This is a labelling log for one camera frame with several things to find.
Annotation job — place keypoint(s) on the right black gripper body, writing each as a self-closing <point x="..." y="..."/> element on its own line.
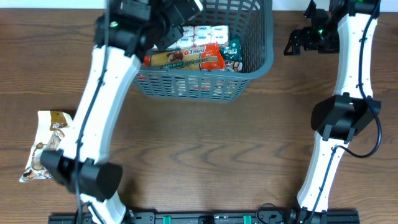
<point x="300" y="40"/>

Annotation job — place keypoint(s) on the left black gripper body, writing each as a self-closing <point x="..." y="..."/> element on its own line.
<point x="175" y="34"/>

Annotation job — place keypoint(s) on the Kleenex tissue multipack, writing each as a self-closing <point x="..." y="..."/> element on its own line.
<point x="201" y="35"/>

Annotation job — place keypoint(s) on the San Remo spaghetti packet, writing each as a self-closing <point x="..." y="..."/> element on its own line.
<point x="202" y="57"/>

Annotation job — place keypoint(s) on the grey plastic basket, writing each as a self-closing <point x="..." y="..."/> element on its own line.
<point x="252" y="21"/>

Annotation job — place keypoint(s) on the green Nescafe coffee bag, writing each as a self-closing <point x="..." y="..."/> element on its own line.
<point x="233" y="51"/>

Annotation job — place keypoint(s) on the white brown snack bag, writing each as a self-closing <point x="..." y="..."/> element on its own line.
<point x="51" y="129"/>
<point x="233" y="66"/>

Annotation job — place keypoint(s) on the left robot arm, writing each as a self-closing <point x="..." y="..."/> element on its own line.
<point x="123" y="35"/>

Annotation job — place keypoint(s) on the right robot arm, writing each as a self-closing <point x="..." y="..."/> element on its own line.
<point x="346" y="29"/>

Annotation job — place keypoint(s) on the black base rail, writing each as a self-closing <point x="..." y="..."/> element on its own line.
<point x="262" y="216"/>

